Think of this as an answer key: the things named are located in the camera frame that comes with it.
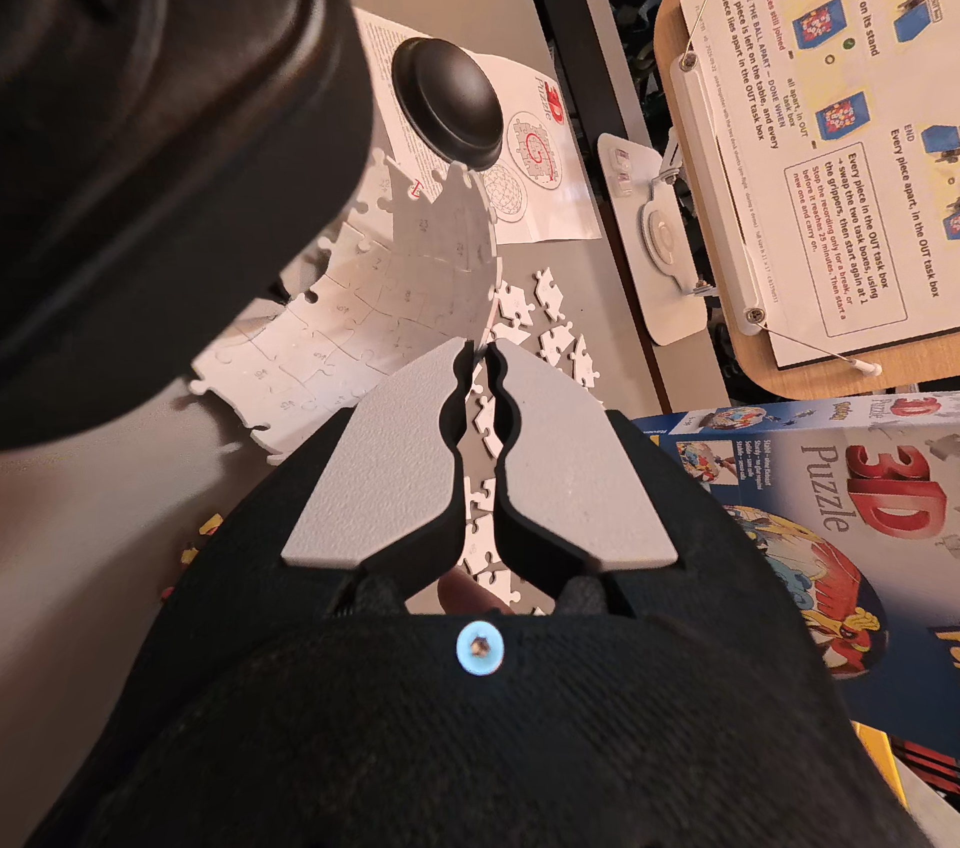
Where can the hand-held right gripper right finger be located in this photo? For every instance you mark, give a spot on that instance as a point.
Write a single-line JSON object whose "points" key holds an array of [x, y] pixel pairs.
{"points": [[577, 480]]}

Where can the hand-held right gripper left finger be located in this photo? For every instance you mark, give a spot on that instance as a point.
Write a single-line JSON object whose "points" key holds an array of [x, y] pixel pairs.
{"points": [[375, 480]]}

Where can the pile of white puzzle pieces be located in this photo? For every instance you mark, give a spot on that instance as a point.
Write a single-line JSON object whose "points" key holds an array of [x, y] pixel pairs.
{"points": [[555, 338]]}

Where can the large assembled white puzzle section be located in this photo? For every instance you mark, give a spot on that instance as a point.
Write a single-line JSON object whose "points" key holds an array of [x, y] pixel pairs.
{"points": [[405, 263]]}

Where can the colourful puzzle piece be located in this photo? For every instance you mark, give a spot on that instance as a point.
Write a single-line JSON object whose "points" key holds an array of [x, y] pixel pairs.
{"points": [[202, 533]]}

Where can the blue puzzle box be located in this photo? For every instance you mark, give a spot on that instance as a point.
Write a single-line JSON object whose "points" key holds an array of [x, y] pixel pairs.
{"points": [[810, 563]]}

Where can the black round puzzle stand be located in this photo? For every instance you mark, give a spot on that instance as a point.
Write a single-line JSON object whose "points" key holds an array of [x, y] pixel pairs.
{"points": [[446, 98]]}

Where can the white flat holder base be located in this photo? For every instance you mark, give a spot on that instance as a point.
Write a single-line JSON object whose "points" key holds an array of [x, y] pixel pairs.
{"points": [[667, 285]]}

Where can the white instruction leaflet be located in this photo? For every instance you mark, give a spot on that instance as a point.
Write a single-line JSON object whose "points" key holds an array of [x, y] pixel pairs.
{"points": [[555, 203]]}

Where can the white clip bar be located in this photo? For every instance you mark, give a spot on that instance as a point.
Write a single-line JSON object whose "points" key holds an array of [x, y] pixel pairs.
{"points": [[716, 188]]}

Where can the printed instruction sheet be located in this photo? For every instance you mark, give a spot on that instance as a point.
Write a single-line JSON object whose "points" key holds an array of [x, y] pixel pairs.
{"points": [[847, 188]]}

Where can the wooden instruction board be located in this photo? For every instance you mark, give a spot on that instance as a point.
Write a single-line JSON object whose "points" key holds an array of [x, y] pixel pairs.
{"points": [[675, 15]]}

